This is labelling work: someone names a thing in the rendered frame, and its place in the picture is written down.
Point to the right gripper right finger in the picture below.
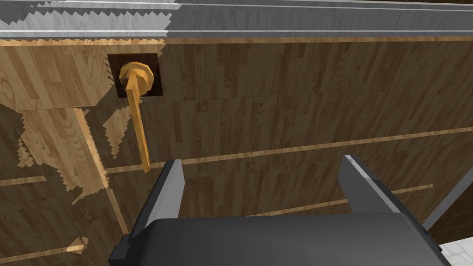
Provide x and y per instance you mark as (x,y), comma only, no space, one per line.
(364,192)

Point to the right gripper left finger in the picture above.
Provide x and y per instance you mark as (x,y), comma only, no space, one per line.
(165,199)

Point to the brown wooden door leaf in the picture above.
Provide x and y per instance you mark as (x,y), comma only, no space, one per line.
(281,111)

